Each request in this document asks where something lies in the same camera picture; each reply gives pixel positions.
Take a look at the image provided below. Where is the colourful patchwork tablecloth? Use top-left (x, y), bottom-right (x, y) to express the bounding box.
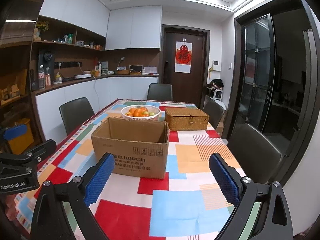
top-left (12, 98), bottom-right (249, 240)

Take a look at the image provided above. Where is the brown cardboard box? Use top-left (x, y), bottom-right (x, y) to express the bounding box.
top-left (91, 118), bottom-right (169, 179)

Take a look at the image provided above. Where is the dark chair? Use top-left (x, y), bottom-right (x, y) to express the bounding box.
top-left (59, 97), bottom-right (94, 135)
top-left (203, 100), bottom-right (225, 129)
top-left (227, 124), bottom-right (283, 184)

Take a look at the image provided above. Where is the white intercom wall panel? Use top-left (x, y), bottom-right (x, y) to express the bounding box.
top-left (212, 60), bottom-right (221, 72)

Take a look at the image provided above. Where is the dark wooden door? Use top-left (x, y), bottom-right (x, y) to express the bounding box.
top-left (159, 24), bottom-right (210, 108)

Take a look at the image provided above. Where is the woven wicker basket box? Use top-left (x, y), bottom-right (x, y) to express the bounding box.
top-left (165, 107), bottom-right (209, 132)

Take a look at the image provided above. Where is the white fruit basket bowl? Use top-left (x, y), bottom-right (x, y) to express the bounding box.
top-left (121, 105), bottom-right (161, 120)

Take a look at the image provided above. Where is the red fu door calendar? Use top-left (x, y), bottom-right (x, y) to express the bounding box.
top-left (174, 41), bottom-right (193, 74)

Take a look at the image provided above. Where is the dark chair right far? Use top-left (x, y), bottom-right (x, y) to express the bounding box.
top-left (203, 100), bottom-right (225, 129)

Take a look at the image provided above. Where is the dark chair far end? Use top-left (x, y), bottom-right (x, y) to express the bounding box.
top-left (147, 83), bottom-right (173, 101)

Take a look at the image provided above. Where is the water bottle on counter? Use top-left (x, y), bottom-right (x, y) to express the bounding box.
top-left (38, 64), bottom-right (46, 89)

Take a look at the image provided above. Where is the white upper wall cabinet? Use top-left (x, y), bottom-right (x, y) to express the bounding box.
top-left (105, 6), bottom-right (162, 50)

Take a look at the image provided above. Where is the dark chair right near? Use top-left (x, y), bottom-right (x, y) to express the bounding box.
top-left (227, 124), bottom-right (283, 184)

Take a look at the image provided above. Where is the dark chair left side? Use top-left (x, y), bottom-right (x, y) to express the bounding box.
top-left (59, 97), bottom-right (94, 135)

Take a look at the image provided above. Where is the black glass sliding door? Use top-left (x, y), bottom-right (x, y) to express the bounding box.
top-left (236, 14), bottom-right (276, 131)

